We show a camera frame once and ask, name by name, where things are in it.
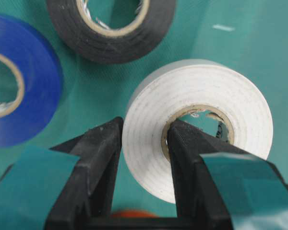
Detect left gripper black right finger teal tape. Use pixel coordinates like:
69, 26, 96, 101
167, 120, 288, 230

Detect left gripper black left finger teal tape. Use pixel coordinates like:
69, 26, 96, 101
0, 116, 124, 230

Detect white tape roll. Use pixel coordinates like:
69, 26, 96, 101
122, 58, 273, 205

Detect orange tape roll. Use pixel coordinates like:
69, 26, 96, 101
111, 209, 158, 218

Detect blue tape roll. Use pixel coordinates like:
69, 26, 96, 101
0, 15, 63, 147

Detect black tape roll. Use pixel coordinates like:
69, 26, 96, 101
46, 0, 176, 64

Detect green table cloth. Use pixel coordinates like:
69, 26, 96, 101
0, 0, 288, 218

